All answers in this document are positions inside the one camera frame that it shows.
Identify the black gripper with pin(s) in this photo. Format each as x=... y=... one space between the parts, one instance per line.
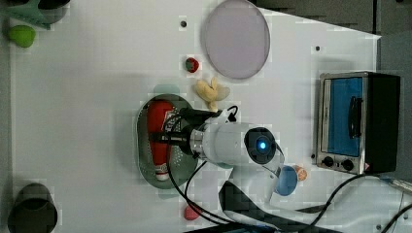
x=186 y=128

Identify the red plush ketchup bottle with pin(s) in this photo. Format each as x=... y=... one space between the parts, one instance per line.
x=157 y=114

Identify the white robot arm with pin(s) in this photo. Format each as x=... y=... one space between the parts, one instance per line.
x=255 y=159

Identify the green oval strainer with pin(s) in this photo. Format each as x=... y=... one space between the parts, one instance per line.
x=182 y=165

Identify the yellow plush banana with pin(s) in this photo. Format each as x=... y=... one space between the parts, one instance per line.
x=211 y=93

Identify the red plush strawberry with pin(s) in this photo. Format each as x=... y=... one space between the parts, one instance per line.
x=191 y=64

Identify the red plush toy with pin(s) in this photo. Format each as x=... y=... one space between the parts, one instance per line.
x=191 y=213

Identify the lavender round plate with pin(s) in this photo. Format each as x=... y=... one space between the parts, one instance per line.
x=237 y=39

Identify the blue bowl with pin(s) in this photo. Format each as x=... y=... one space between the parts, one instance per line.
x=287 y=181

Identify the orange slice toy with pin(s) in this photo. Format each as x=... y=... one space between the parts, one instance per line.
x=301 y=173

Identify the black cup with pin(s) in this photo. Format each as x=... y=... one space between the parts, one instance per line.
x=34 y=211

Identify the dark cylinder cup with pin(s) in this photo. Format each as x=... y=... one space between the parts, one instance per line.
x=53 y=10

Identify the green plush pepper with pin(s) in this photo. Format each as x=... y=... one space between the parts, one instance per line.
x=22 y=35

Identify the black toaster oven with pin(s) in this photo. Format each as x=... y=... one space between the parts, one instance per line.
x=358 y=122

